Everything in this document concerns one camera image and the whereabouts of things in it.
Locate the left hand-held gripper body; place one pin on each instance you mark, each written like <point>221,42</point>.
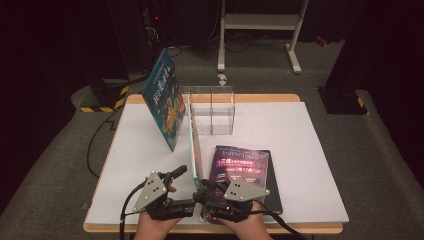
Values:
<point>151,193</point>

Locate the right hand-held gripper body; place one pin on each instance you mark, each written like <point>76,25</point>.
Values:
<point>243,191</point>

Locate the purple cover book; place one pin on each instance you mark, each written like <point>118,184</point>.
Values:
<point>240,163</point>

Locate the clear acrylic book rack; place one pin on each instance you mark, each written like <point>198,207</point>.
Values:
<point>218,116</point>

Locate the blue cartoon picture book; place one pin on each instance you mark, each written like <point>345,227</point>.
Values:
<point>165,100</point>

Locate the person's left hand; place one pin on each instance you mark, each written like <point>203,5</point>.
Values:
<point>155,230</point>

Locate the person's right hand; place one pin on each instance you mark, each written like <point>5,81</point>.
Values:
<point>246,230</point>

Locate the small white floor object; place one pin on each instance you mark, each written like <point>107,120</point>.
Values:
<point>222,79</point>

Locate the black stand base yellow stripe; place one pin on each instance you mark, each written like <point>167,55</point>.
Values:
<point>103,96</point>
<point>343,101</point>

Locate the small red object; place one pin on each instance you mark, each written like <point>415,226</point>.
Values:
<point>321,41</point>

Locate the white metal stand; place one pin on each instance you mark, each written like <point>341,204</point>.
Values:
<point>260,21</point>

